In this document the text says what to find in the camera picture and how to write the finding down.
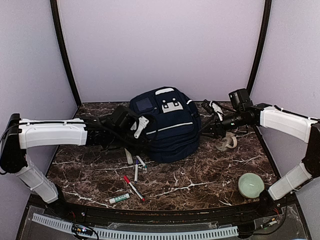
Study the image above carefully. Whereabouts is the yellow highlighter pen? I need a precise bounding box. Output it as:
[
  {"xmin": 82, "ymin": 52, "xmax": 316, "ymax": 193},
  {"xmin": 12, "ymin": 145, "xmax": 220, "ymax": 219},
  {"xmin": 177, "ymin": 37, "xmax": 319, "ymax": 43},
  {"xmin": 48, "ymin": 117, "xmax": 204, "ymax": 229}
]
[{"xmin": 124, "ymin": 148, "xmax": 133, "ymax": 165}]

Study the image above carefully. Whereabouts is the black frame post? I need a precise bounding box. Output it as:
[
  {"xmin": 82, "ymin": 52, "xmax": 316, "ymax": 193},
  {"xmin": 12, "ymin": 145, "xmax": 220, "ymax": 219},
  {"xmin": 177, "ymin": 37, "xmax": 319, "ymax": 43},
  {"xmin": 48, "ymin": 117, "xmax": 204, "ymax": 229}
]
[
  {"xmin": 246, "ymin": 0, "xmax": 273, "ymax": 95},
  {"xmin": 49, "ymin": 0, "xmax": 82, "ymax": 108}
]

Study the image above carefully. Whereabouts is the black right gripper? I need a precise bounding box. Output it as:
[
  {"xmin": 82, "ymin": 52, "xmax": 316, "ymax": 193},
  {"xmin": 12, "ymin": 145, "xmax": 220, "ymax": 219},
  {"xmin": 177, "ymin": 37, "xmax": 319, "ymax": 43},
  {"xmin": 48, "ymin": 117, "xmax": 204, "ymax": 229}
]
[{"xmin": 199, "ymin": 109, "xmax": 246, "ymax": 139}]

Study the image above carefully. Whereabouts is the cream floral ceramic mug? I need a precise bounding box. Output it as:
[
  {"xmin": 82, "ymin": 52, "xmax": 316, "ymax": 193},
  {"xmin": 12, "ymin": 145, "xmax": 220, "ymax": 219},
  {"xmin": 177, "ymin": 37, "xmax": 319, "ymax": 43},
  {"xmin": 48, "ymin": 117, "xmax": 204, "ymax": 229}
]
[{"xmin": 215, "ymin": 132, "xmax": 238, "ymax": 152}]

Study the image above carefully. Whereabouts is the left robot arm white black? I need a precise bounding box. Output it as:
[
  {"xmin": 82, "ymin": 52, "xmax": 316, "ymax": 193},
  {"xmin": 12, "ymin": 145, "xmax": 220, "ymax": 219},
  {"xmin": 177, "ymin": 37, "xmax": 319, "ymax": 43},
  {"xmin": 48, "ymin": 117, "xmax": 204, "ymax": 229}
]
[{"xmin": 0, "ymin": 105, "xmax": 149, "ymax": 218}]

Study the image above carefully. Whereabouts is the navy blue student backpack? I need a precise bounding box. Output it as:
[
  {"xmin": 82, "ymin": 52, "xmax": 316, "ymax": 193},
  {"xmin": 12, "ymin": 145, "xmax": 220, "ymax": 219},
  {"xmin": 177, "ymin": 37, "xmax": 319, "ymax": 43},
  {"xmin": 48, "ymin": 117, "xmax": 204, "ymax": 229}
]
[{"xmin": 129, "ymin": 86, "xmax": 202, "ymax": 164}]

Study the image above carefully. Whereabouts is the left black frame post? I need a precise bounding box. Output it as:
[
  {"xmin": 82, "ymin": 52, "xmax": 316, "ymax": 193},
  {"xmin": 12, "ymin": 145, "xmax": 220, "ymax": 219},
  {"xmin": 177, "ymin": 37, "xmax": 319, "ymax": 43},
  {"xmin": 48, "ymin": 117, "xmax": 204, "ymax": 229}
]
[{"xmin": 49, "ymin": 0, "xmax": 82, "ymax": 108}]

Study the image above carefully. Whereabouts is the right black frame post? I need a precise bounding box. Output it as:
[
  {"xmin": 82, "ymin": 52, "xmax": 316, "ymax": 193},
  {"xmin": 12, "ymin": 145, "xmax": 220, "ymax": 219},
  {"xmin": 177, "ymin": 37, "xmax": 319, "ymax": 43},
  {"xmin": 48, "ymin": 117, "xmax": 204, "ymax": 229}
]
[{"xmin": 246, "ymin": 0, "xmax": 273, "ymax": 95}]

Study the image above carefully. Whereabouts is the teal capped white marker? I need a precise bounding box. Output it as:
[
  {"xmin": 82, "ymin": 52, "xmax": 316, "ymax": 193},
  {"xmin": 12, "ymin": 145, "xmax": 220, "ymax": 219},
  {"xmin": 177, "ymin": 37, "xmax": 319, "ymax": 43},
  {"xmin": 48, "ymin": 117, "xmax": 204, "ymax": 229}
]
[{"xmin": 136, "ymin": 155, "xmax": 147, "ymax": 170}]

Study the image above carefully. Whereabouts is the red capped white marker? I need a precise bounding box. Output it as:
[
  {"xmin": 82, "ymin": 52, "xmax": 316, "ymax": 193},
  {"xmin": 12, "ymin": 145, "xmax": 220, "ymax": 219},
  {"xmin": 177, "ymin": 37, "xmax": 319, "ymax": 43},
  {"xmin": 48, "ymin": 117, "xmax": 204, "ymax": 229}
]
[{"xmin": 123, "ymin": 175, "xmax": 145, "ymax": 202}]

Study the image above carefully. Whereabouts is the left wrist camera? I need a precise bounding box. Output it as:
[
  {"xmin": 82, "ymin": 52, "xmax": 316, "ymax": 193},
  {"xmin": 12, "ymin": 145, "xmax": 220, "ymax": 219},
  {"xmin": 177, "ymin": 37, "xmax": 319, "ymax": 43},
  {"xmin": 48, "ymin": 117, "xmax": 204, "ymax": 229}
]
[{"xmin": 131, "ymin": 116, "xmax": 149, "ymax": 139}]

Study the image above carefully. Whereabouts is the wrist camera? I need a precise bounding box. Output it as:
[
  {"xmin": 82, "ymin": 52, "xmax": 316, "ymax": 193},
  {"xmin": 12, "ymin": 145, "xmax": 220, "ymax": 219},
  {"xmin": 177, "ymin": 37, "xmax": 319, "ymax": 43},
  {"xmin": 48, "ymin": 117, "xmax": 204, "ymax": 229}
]
[
  {"xmin": 201, "ymin": 99, "xmax": 224, "ymax": 121},
  {"xmin": 131, "ymin": 116, "xmax": 149, "ymax": 139}
]

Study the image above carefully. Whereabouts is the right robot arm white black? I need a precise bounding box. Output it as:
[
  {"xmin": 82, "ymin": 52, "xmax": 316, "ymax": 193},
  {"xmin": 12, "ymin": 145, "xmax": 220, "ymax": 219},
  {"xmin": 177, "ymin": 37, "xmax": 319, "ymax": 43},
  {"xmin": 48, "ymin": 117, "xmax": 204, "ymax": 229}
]
[{"xmin": 201, "ymin": 88, "xmax": 320, "ymax": 217}]

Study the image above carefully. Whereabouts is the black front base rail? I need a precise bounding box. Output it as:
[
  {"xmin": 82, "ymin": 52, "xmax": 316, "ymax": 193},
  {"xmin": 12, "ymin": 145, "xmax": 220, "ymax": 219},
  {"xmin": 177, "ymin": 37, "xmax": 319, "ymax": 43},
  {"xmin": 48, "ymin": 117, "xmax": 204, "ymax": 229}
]
[{"xmin": 14, "ymin": 193, "xmax": 313, "ymax": 240}]

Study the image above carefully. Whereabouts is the pale green ceramic bowl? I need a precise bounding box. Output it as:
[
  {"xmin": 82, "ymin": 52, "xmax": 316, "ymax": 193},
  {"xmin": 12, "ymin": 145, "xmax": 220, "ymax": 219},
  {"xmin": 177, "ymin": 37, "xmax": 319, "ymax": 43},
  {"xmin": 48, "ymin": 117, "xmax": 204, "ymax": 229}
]
[{"xmin": 238, "ymin": 172, "xmax": 265, "ymax": 199}]

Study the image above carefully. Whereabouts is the purple capped white marker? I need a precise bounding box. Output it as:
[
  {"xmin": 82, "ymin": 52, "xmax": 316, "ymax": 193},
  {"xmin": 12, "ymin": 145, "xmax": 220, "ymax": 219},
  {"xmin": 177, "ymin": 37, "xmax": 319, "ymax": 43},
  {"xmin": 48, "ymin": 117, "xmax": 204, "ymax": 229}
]
[{"xmin": 134, "ymin": 163, "xmax": 139, "ymax": 183}]

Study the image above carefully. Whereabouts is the white slotted cable duct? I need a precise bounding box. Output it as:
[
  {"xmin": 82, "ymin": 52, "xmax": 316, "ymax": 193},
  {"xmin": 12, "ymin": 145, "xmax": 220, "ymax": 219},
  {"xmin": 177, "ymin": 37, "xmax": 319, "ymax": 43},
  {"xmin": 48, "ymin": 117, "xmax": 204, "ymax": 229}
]
[{"xmin": 31, "ymin": 213, "xmax": 239, "ymax": 240}]

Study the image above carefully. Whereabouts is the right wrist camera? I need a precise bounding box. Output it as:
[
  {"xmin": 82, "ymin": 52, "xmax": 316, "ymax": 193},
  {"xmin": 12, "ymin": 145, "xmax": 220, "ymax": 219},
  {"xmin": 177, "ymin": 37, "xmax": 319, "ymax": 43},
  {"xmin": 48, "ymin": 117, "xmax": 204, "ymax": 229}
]
[{"xmin": 201, "ymin": 99, "xmax": 224, "ymax": 121}]

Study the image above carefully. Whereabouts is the green white glue stick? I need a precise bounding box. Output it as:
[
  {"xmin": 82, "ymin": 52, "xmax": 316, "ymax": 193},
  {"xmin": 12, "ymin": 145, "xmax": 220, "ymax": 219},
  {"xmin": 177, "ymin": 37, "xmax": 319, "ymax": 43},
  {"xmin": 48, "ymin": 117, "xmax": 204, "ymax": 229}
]
[{"xmin": 109, "ymin": 193, "xmax": 130, "ymax": 204}]

